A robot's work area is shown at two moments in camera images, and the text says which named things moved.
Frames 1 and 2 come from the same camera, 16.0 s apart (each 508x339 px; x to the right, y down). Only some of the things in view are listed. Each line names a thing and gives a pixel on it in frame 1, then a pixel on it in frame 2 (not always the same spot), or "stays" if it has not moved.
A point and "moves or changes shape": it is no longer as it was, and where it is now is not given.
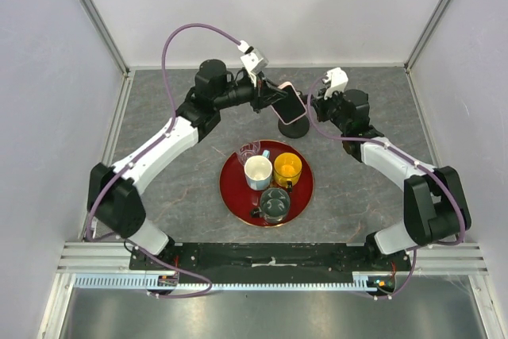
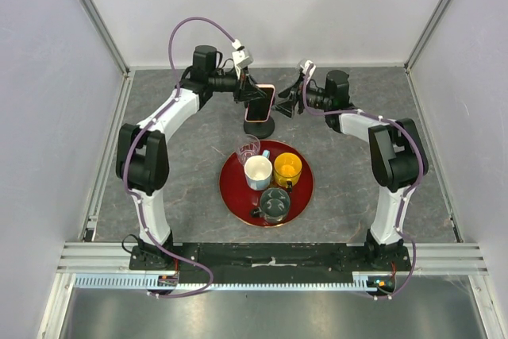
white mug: [258, 171] stays
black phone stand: [296, 129] -> [259, 130]
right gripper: [319, 103] -> [287, 108]
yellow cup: [287, 170] stays
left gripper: [262, 93] -> [248, 89]
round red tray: [240, 199] stays
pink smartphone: [291, 108] moves or changes shape
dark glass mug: [275, 206] stays
